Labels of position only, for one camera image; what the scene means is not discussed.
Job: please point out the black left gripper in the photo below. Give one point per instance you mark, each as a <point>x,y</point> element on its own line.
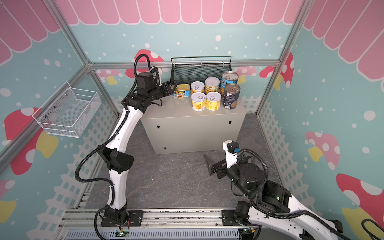
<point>168,90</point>

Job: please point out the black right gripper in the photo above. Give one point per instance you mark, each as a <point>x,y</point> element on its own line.
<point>221,167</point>

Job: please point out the gold rectangular sardine tin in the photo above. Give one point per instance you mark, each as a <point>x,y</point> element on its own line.
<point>182,91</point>

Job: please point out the yellow can white lid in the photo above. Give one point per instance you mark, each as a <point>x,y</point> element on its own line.
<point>197,87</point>
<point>213,101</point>
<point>198,101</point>
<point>212,84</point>

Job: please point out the yellow can white lid front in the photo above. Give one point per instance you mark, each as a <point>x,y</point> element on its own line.
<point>213,101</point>

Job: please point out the blue Progresso soup can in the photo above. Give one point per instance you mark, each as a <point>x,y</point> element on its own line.
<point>228,77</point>

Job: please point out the dark navy label can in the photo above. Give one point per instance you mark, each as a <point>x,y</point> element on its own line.
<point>231,96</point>

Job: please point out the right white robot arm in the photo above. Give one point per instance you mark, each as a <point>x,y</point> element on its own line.
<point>269,204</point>

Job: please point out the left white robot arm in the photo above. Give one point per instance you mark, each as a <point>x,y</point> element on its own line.
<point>147,90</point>

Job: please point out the grey metal cabinet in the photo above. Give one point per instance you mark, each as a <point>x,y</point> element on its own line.
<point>177,128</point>

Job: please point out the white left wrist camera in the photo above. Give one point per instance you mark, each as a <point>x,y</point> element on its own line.
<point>156,75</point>

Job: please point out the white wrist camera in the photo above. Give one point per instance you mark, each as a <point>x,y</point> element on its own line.
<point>231,149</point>
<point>156,75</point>

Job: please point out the black mesh wire basket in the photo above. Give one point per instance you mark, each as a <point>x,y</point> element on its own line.
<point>186,70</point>

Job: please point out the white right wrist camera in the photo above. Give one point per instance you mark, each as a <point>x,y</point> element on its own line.
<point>231,149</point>

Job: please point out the white mesh wire basket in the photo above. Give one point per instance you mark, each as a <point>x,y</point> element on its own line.
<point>68,111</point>

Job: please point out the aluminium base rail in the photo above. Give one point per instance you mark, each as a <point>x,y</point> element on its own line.
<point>156,224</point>

